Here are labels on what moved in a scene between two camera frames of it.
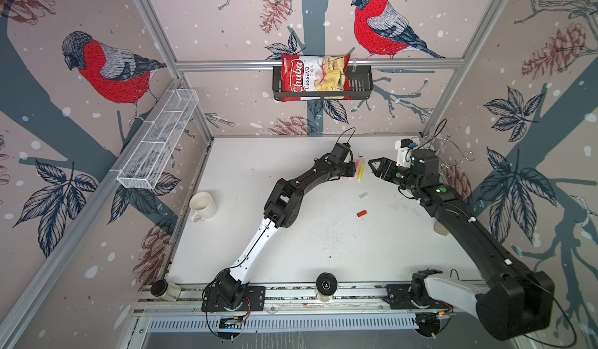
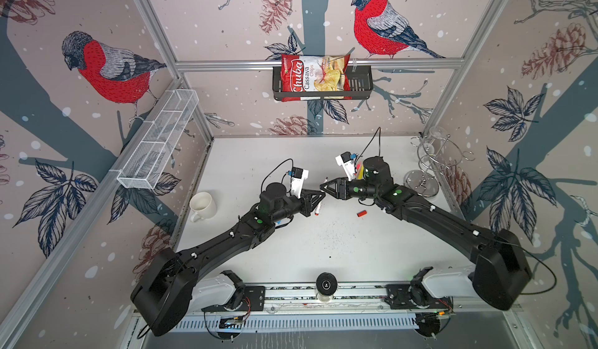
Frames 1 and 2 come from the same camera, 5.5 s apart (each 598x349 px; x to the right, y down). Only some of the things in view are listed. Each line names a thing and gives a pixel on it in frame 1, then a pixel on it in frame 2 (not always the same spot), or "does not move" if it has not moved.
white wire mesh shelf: (154, 149) does not move
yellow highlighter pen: (361, 173) does not move
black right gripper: (382, 165) to (334, 182)
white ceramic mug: (204, 206) does not move
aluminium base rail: (281, 299) does not move
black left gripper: (351, 169) to (306, 200)
